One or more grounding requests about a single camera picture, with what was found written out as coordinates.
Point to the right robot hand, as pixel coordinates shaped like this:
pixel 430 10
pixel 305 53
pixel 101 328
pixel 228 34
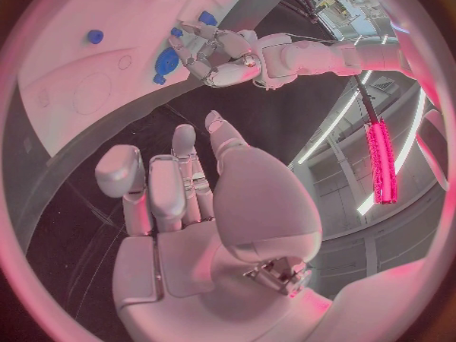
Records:
pixel 256 205

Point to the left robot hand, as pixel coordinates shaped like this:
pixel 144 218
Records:
pixel 213 59

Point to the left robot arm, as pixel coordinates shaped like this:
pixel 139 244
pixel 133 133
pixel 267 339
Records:
pixel 320 55

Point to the white task board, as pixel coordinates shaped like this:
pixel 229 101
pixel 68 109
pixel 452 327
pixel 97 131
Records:
pixel 107 62

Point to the blue gear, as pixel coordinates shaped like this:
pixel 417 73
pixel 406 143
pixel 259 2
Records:
pixel 167 62

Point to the small blue peg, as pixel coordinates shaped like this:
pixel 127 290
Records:
pixel 176 32

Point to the small blue plug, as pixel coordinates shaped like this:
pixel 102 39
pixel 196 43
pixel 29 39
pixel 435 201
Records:
pixel 159 79

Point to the short blue cylinder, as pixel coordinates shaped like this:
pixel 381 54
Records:
pixel 95 36

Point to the workshop desk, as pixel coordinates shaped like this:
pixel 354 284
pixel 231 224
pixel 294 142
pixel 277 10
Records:
pixel 331 2

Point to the glowing light bar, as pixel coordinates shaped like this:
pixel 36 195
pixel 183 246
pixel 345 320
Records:
pixel 383 162

